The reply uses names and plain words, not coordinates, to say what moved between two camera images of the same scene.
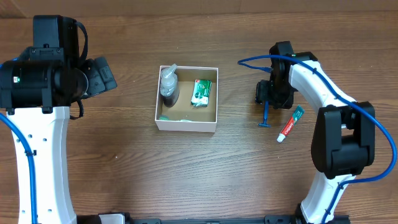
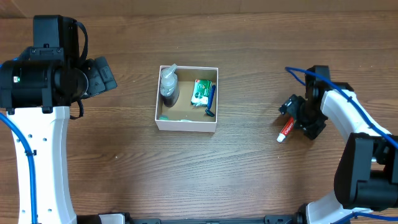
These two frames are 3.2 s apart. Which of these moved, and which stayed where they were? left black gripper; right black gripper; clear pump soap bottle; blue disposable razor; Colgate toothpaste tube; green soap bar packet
Moved: right black gripper; blue disposable razor
Stayed: green soap bar packet; clear pump soap bottle; Colgate toothpaste tube; left black gripper
